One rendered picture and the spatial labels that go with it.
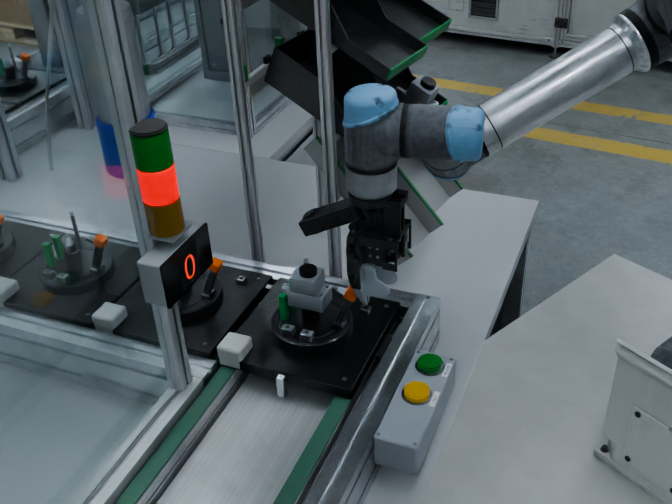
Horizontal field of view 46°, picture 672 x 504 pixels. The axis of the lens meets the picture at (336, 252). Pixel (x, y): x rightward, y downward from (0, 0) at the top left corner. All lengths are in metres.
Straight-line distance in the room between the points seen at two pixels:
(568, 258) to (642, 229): 0.41
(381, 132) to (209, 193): 1.01
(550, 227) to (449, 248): 1.79
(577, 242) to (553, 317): 1.86
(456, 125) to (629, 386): 0.45
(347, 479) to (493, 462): 0.27
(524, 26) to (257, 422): 4.43
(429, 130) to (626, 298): 0.73
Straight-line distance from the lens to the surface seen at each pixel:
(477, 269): 1.71
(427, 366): 1.29
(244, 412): 1.31
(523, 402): 1.41
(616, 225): 3.60
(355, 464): 1.16
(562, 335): 1.56
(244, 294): 1.47
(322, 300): 1.30
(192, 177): 2.13
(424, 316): 1.41
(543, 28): 5.41
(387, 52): 1.39
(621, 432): 1.29
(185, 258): 1.13
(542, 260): 3.31
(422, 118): 1.08
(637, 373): 1.21
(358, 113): 1.08
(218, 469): 1.24
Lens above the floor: 1.83
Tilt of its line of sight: 33 degrees down
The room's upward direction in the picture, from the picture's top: 3 degrees counter-clockwise
